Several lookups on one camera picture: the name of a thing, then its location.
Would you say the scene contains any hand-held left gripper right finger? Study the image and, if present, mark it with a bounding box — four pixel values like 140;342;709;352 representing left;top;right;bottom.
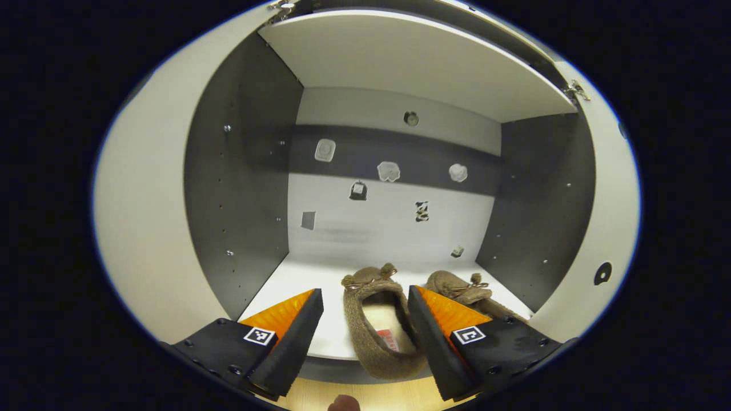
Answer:
407;285;577;402

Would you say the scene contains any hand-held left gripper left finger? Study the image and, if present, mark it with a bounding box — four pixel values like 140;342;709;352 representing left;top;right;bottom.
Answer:
163;288;325;402

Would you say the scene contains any brown fuzzy shoe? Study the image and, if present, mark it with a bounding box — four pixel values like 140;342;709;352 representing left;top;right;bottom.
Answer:
425;270;529;323
341;263;435;380

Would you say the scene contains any white shoe cabinet door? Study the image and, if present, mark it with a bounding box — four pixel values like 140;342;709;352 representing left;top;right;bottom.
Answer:
93;3;286;346
528;57;641;343

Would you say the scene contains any white shoe cabinet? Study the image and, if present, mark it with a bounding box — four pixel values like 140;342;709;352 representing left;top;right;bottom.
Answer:
183;0;597;386

